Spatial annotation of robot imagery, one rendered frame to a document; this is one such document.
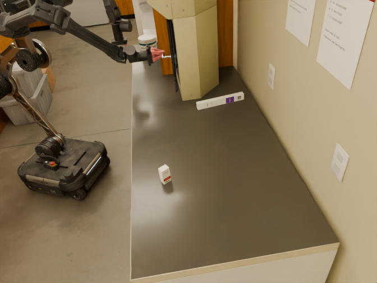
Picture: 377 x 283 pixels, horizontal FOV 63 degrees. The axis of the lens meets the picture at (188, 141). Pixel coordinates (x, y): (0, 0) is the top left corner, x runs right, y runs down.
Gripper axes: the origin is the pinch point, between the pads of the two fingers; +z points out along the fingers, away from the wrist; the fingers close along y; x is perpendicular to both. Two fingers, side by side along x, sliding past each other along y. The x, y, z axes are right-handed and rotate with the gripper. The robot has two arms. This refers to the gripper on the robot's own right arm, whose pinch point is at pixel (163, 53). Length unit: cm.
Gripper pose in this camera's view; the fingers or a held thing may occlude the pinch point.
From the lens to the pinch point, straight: 180.8
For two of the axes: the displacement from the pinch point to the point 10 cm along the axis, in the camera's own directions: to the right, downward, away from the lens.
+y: -0.9, -7.8, -6.2
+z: 9.9, -1.6, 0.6
